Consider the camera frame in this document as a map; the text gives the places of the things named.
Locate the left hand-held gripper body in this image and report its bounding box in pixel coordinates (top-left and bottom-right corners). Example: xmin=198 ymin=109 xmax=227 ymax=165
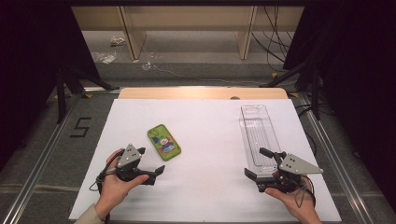
xmin=115 ymin=143 xmax=157 ymax=187

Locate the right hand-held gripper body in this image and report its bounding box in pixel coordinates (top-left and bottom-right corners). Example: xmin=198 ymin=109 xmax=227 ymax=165
xmin=255 ymin=151 xmax=324 ymax=194

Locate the green cartoon phone case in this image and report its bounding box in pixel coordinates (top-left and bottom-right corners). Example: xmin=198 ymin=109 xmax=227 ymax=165
xmin=147 ymin=123 xmax=182 ymax=162

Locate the clear plastic packaging box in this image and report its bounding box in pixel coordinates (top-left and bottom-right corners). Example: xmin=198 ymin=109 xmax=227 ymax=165
xmin=238 ymin=105 xmax=283 ymax=179

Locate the person's left hand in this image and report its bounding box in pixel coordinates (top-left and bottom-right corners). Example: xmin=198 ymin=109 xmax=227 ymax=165
xmin=93 ymin=148 xmax=150 ymax=220

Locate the person's right hand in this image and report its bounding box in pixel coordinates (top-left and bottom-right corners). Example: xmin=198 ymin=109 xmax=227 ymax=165
xmin=264 ymin=169 xmax=322 ymax=224

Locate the white paper sheet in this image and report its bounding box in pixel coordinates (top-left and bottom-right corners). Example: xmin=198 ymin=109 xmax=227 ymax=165
xmin=68 ymin=98 xmax=343 ymax=222

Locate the black metal stand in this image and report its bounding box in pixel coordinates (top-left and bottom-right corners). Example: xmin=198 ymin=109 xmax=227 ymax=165
xmin=267 ymin=59 xmax=322 ymax=121
xmin=55 ymin=66 xmax=120 ymax=125

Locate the large crumpled plastic wrapper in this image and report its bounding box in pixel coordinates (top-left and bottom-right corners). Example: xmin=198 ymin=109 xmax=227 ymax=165
xmin=92 ymin=50 xmax=118 ymax=65

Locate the black curtain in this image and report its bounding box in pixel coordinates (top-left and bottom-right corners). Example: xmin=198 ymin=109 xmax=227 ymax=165
xmin=282 ymin=0 xmax=396 ymax=214
xmin=0 ymin=0 xmax=102 ymax=164

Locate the small crumpled plastic wrapper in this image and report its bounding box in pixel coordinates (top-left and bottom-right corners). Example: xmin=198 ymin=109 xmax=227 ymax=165
xmin=109 ymin=35 xmax=126 ymax=47

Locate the black floor cable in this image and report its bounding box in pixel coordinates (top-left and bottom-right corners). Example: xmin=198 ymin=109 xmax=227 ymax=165
xmin=294 ymin=103 xmax=335 ymax=157

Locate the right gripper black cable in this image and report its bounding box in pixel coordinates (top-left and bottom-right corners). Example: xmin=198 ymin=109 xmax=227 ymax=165
xmin=292 ymin=175 xmax=317 ymax=209

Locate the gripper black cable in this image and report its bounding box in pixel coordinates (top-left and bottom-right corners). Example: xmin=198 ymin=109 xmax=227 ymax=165
xmin=89 ymin=153 xmax=123 ymax=224
xmin=292 ymin=175 xmax=317 ymax=209

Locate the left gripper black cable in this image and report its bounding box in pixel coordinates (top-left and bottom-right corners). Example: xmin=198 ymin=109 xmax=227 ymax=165
xmin=89 ymin=153 xmax=123 ymax=224

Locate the aluminium floor rail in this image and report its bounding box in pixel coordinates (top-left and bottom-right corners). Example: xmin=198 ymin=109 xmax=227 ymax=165
xmin=1 ymin=87 xmax=120 ymax=224
xmin=297 ymin=92 xmax=376 ymax=224

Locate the thin white floor cable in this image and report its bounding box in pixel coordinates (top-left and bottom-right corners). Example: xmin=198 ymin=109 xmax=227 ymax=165
xmin=139 ymin=36 xmax=297 ymax=87

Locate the tangle of black cables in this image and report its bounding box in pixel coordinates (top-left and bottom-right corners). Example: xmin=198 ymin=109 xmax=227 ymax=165
xmin=251 ymin=6 xmax=295 ymax=64

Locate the beige wooden desk frame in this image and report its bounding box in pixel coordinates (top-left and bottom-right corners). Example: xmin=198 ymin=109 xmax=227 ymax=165
xmin=70 ymin=5 xmax=305 ymax=61

